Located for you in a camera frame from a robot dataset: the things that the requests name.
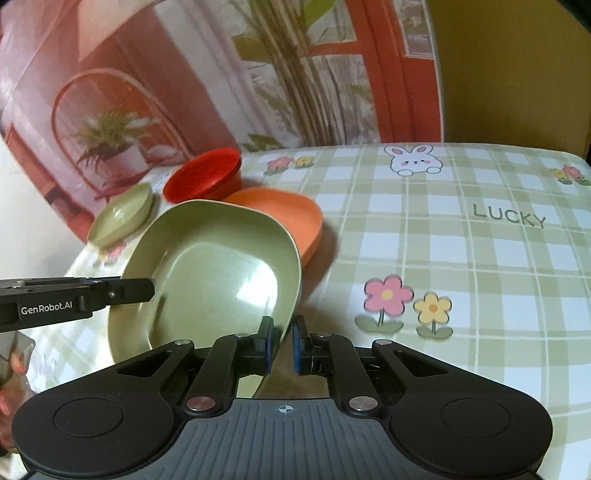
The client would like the large green plate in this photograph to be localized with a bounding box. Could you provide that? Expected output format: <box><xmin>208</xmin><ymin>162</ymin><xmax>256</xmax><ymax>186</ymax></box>
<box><xmin>107</xmin><ymin>199</ymin><xmax>304</xmax><ymax>400</ymax></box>

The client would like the person's left hand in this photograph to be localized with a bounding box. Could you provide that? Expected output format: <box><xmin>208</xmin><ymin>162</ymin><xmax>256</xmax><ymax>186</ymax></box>
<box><xmin>0</xmin><ymin>332</ymin><xmax>38</xmax><ymax>457</ymax></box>

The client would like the small green bowl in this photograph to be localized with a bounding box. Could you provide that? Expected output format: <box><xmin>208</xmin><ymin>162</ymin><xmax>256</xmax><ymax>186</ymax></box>
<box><xmin>87</xmin><ymin>182</ymin><xmax>154</xmax><ymax>247</ymax></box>

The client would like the printed backdrop cloth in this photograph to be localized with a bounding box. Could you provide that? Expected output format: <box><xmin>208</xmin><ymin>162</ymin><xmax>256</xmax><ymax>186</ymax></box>
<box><xmin>0</xmin><ymin>0</ymin><xmax>446</xmax><ymax>243</ymax></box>

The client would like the wooden panel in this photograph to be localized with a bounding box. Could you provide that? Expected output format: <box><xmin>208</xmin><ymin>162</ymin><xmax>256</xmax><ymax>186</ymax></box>
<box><xmin>427</xmin><ymin>0</ymin><xmax>591</xmax><ymax>160</ymax></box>

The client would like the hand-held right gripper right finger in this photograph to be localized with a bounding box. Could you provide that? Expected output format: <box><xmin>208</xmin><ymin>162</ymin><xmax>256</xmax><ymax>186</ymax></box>
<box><xmin>291</xmin><ymin>315</ymin><xmax>455</xmax><ymax>418</ymax></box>

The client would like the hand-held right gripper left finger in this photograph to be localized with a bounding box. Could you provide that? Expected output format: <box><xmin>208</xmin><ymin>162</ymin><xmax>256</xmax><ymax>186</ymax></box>
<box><xmin>111</xmin><ymin>316</ymin><xmax>275</xmax><ymax>418</ymax></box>

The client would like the checked tablecloth with bunny print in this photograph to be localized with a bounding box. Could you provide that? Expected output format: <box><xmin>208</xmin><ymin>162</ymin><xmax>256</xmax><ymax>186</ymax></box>
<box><xmin>28</xmin><ymin>143</ymin><xmax>591</xmax><ymax>480</ymax></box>

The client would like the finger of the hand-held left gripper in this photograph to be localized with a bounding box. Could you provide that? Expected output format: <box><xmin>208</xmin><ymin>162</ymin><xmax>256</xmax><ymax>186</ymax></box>
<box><xmin>90</xmin><ymin>277</ymin><xmax>156</xmax><ymax>306</ymax></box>

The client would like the orange plate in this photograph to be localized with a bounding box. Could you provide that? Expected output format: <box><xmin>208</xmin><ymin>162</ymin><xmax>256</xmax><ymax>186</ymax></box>
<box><xmin>222</xmin><ymin>187</ymin><xmax>324</xmax><ymax>268</ymax></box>

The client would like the red bowl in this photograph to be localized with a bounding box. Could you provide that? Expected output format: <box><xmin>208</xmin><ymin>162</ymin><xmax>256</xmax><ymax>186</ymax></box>
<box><xmin>163</xmin><ymin>148</ymin><xmax>243</xmax><ymax>204</ymax></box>

